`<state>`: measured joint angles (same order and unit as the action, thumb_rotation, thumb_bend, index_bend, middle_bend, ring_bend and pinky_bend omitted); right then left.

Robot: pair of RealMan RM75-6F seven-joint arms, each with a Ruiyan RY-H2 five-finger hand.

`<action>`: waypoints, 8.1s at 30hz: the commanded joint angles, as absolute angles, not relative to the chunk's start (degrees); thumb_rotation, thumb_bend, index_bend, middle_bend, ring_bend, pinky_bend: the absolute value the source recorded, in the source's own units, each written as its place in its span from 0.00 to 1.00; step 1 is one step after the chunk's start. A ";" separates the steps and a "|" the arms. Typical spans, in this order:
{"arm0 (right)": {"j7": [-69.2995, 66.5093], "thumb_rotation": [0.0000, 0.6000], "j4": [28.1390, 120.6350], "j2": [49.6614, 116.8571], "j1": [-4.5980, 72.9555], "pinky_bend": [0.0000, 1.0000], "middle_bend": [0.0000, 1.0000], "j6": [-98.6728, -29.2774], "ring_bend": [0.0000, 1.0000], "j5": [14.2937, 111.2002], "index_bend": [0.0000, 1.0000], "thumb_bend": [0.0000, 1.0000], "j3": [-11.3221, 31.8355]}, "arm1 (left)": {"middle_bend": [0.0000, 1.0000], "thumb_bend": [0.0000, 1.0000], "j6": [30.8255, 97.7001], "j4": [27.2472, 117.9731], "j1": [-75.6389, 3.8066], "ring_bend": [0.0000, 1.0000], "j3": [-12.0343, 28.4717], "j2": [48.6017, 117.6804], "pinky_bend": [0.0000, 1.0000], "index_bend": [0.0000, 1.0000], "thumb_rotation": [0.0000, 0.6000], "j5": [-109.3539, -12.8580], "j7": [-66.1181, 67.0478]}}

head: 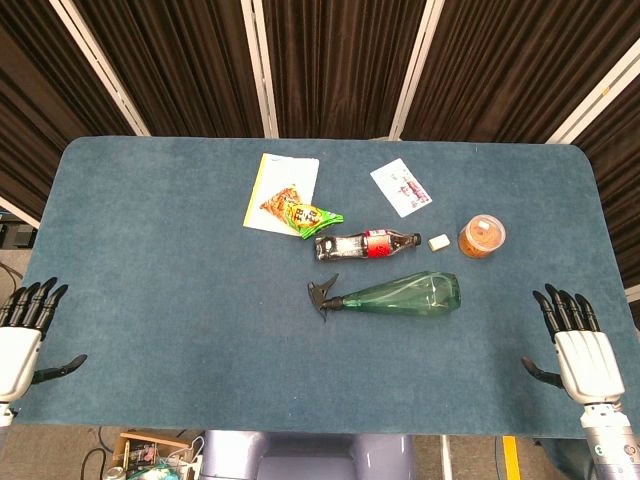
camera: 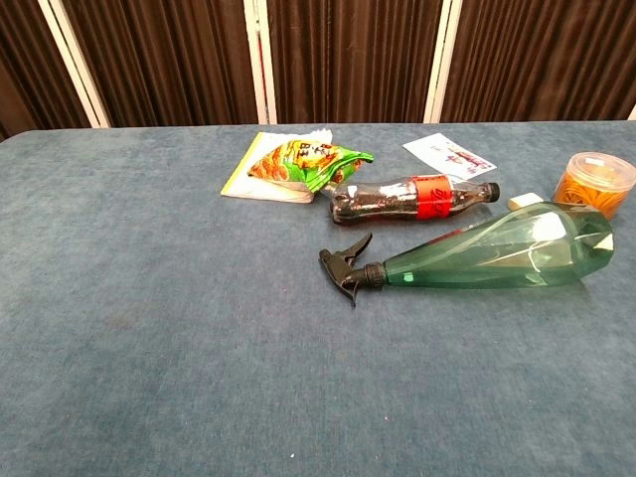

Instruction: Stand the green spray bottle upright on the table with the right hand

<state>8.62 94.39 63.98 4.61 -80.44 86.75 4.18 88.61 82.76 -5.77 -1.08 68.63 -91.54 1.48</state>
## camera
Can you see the cola bottle with red label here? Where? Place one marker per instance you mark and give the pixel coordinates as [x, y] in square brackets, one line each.
[382, 201]

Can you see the clear jar of rubber bands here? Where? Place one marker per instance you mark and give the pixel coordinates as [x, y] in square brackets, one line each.
[593, 186]

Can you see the brown folding screen with white frame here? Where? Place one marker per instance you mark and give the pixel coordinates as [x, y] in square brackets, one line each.
[348, 59]

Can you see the blue table cloth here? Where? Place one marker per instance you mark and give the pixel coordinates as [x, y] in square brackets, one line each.
[199, 323]

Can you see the white eraser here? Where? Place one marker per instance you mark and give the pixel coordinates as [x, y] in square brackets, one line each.
[524, 201]

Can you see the white notebook with yellow edge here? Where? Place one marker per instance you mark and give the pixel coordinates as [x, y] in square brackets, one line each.
[248, 179]

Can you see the green plastic spray bottle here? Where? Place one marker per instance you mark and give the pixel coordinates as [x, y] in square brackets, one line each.
[497, 253]

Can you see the green snack bag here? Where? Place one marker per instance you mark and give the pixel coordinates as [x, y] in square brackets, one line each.
[308, 164]

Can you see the white printed card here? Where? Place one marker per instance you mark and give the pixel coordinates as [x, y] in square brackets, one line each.
[447, 154]

